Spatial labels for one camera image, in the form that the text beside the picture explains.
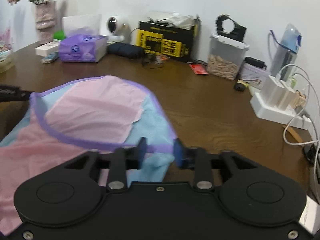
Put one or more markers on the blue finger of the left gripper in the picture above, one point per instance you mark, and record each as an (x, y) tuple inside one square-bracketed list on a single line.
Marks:
[(13, 93)]

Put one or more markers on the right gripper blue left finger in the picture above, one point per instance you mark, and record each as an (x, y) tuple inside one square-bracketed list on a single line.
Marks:
[(124, 159)]

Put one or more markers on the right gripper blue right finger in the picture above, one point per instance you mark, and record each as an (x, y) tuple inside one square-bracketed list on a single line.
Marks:
[(195, 159)]

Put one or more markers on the pink blue purple vest garment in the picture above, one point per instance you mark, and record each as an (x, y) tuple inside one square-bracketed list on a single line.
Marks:
[(97, 113)]

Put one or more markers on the small blue wrapped packet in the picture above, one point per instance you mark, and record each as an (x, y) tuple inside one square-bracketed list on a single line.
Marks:
[(50, 58)]

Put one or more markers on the white flat box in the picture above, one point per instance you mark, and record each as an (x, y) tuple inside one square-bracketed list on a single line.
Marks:
[(46, 49)]

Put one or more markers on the green box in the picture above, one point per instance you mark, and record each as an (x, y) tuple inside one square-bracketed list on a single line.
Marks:
[(59, 35)]

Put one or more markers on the pink textured flower vase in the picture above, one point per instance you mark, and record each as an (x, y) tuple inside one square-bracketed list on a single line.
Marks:
[(45, 20)]

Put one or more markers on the red snack packet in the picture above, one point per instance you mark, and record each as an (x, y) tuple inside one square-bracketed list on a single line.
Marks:
[(198, 69)]

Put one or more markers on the purple tissue pack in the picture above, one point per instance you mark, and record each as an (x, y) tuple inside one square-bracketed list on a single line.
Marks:
[(82, 42)]

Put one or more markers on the white power strip with chargers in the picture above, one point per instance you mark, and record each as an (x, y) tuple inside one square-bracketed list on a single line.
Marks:
[(272, 103)]

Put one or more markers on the clear plastic food container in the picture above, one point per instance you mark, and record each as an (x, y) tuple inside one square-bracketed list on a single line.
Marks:
[(225, 56)]

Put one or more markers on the black yellow cardboard box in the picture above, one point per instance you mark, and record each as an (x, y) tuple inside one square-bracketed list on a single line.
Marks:
[(176, 43)]

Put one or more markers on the blue clear water bottle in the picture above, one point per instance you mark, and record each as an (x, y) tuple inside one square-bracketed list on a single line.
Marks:
[(288, 48)]

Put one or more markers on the white security camera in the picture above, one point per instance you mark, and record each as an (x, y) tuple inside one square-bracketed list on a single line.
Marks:
[(118, 28)]

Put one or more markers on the black mount on container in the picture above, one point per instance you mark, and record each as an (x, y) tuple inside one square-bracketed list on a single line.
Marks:
[(227, 27)]

